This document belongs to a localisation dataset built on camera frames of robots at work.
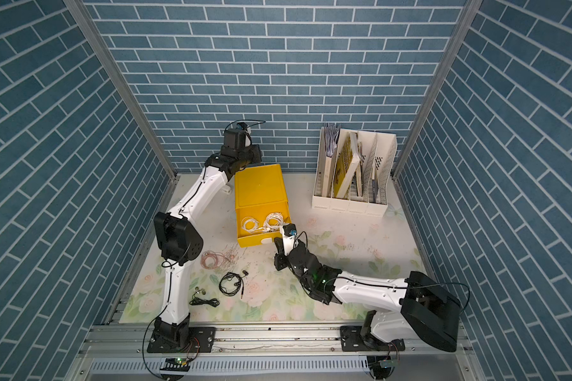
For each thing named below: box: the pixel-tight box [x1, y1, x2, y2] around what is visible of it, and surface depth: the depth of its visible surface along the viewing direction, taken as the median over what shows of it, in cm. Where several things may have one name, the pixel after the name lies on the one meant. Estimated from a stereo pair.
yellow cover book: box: [332, 131, 361, 200], surface depth 100 cm
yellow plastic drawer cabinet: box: [235, 164, 292, 249], surface depth 86 cm
